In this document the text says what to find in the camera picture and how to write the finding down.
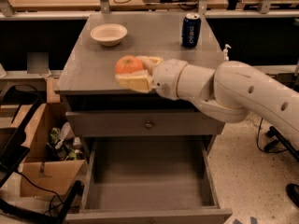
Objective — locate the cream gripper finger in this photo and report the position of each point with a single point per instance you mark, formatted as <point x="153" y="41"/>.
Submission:
<point x="150" y="63"/>
<point x="140" y="81"/>

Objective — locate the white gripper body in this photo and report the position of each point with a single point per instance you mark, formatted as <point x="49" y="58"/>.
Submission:
<point x="166" y="76"/>

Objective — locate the orange fruit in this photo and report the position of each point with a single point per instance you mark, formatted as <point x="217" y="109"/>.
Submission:
<point x="127" y="65"/>

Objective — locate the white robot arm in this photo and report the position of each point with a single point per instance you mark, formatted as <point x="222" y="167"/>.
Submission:
<point x="227" y="93"/>

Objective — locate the closed grey top drawer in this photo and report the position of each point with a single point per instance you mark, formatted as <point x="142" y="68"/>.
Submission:
<point x="110" y="124"/>

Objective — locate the grey wooden drawer cabinet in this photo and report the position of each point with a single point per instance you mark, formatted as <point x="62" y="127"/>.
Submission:
<point x="87" y="83"/>

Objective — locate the open grey middle drawer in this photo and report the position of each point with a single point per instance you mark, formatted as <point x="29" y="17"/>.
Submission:
<point x="149" y="180"/>

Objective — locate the white ceramic bowl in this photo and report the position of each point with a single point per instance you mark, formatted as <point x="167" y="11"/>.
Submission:
<point x="109" y="35"/>

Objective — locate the blue Pepsi can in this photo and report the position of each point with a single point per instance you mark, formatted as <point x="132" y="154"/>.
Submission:
<point x="190" y="30"/>

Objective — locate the small white pump bottle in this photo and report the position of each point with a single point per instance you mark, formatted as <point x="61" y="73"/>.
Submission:
<point x="226" y="51"/>

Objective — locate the open cardboard box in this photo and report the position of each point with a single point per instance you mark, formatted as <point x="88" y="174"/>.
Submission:
<point x="37" y="166"/>

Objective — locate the black floor stand base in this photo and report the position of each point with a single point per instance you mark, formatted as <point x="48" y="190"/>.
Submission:
<point x="280" y="144"/>

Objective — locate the black chair frame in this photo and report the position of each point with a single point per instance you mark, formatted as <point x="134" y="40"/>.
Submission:
<point x="13" y="153"/>

